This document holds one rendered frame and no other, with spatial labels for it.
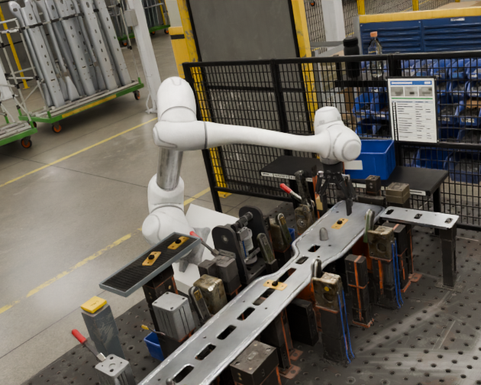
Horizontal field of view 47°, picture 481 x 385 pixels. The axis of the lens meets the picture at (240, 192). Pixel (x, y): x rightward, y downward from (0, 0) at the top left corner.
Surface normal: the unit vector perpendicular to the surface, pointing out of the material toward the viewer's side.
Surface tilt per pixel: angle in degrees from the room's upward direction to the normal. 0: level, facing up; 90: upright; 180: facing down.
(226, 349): 0
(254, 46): 91
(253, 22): 90
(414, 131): 90
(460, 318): 0
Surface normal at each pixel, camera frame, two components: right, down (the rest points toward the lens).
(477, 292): -0.18, -0.90
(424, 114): -0.60, 0.42
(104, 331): 0.77, 0.11
